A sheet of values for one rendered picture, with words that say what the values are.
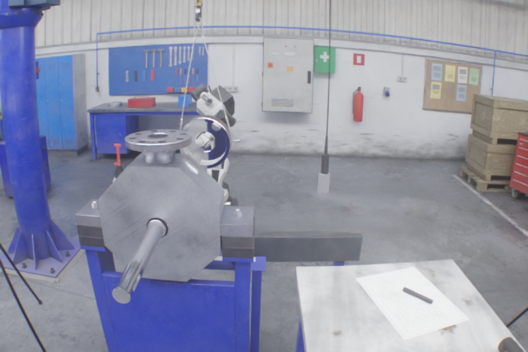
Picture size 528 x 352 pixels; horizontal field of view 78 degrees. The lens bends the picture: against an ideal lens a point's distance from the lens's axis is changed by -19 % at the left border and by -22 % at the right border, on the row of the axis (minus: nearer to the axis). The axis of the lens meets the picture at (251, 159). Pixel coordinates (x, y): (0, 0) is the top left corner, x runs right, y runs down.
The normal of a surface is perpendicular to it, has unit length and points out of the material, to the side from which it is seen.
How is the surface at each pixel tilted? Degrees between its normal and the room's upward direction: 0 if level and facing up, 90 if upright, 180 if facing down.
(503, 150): 90
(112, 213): 90
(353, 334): 0
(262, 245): 90
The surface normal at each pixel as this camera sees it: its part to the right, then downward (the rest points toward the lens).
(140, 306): -0.02, 0.27
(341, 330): 0.02, -0.96
